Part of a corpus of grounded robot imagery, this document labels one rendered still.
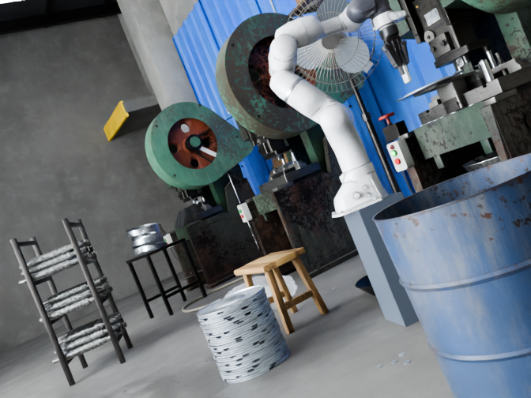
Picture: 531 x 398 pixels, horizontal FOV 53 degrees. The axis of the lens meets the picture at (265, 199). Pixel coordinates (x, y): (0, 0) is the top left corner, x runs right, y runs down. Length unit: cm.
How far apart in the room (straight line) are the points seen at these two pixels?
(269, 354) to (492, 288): 118
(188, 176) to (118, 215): 356
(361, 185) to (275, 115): 160
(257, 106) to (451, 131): 145
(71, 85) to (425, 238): 801
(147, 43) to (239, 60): 409
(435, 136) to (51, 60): 724
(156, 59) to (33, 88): 216
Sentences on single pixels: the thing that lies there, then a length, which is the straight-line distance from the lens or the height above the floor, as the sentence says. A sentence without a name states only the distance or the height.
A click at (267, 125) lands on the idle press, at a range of 342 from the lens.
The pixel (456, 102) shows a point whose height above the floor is 68.
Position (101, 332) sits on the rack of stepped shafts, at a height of 22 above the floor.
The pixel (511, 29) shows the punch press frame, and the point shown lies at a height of 88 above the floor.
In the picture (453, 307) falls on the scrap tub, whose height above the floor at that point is 27.
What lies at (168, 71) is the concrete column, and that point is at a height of 263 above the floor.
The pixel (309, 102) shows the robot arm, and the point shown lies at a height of 88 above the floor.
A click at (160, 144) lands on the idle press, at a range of 497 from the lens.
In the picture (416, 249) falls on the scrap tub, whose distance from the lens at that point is 113.
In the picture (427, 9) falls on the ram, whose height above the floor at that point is 110.
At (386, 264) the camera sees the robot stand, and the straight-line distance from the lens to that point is 196.
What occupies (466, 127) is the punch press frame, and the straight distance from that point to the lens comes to 233.
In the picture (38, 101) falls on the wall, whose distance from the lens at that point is 869.
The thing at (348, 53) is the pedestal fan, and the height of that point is 120.
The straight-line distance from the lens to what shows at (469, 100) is 241.
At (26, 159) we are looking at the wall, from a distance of 842.
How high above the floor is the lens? 62
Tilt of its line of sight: level
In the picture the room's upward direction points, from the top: 22 degrees counter-clockwise
